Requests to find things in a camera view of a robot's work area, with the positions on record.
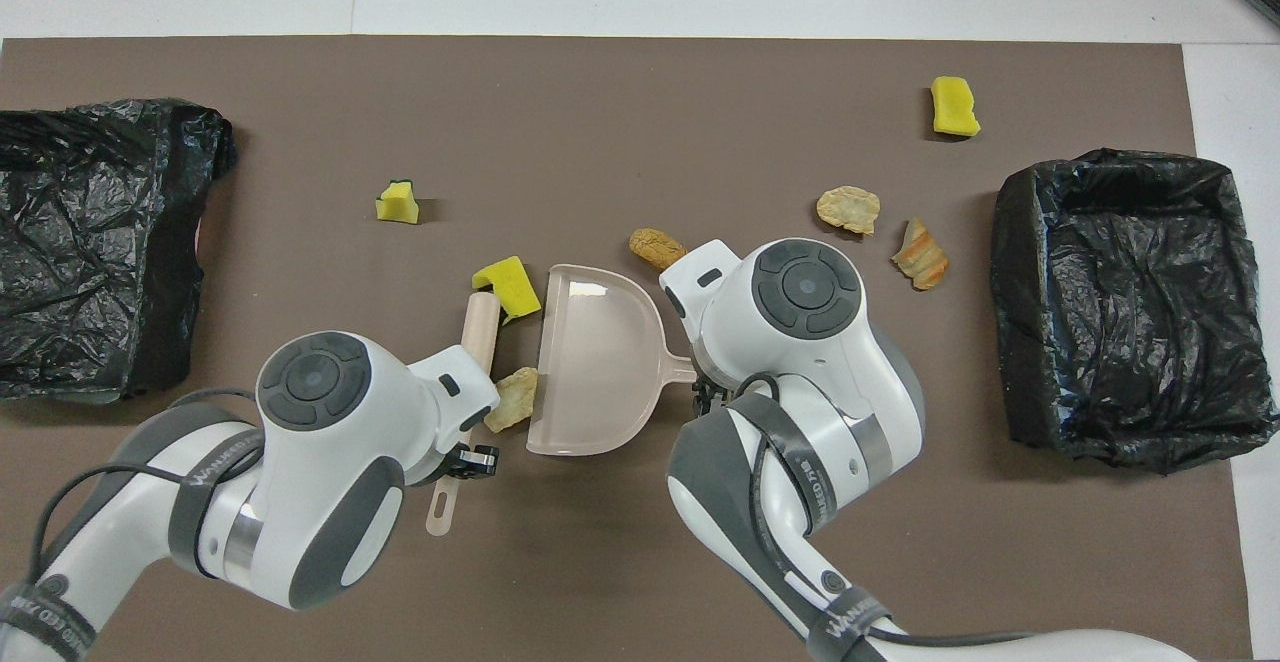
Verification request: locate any pale striped bread roll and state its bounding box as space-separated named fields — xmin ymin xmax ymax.
xmin=484 ymin=367 xmax=541 ymax=434

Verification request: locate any beige plastic dustpan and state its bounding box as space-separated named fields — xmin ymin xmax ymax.
xmin=524 ymin=263 xmax=698 ymax=458

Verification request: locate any beige handled black bristle brush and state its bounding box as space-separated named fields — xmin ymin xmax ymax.
xmin=427 ymin=292 xmax=501 ymax=538

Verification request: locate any brown bread loaf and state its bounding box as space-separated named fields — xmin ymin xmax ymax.
xmin=629 ymin=228 xmax=688 ymax=273

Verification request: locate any notched yellow sponge piece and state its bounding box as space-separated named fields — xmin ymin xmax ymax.
xmin=471 ymin=256 xmax=542 ymax=325

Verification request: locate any pale pastry piece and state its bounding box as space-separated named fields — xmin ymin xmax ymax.
xmin=816 ymin=185 xmax=882 ymax=237

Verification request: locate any orange striped croissant piece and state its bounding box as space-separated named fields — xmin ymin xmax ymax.
xmin=891 ymin=218 xmax=950 ymax=291

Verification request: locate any small yellow green sponge piece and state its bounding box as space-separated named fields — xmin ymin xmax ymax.
xmin=375 ymin=178 xmax=422 ymax=225

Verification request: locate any plain yellow sponge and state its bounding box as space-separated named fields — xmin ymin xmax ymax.
xmin=930 ymin=76 xmax=982 ymax=138

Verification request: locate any black bag lined trash bin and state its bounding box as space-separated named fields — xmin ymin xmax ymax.
xmin=990 ymin=148 xmax=1280 ymax=475
xmin=0 ymin=98 xmax=239 ymax=405

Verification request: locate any brown table mat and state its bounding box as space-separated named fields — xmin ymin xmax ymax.
xmin=0 ymin=36 xmax=1253 ymax=662

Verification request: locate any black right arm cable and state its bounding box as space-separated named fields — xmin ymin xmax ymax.
xmin=740 ymin=370 xmax=1041 ymax=648

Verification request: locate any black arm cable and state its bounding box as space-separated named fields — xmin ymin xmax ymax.
xmin=740 ymin=370 xmax=1041 ymax=648
xmin=30 ymin=387 xmax=261 ymax=583

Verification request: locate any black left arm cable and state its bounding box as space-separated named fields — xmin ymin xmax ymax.
xmin=30 ymin=387 xmax=261 ymax=583

